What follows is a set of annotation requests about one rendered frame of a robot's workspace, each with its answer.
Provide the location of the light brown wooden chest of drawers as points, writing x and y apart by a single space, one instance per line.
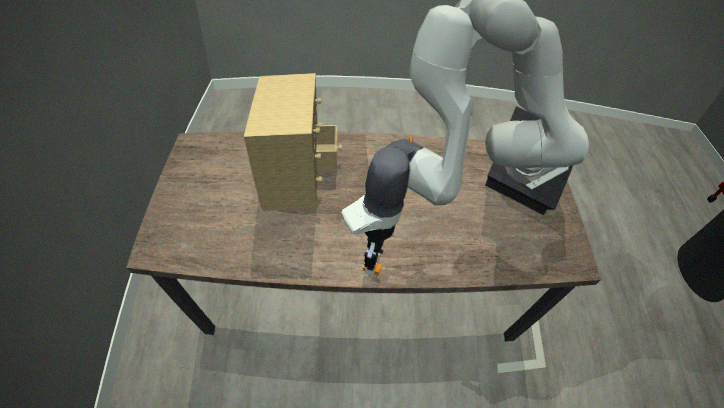
278 140

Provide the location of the orange nine-volt battery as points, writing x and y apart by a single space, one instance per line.
378 266

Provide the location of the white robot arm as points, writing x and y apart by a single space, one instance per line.
438 71

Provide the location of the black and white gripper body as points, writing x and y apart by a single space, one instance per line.
378 235

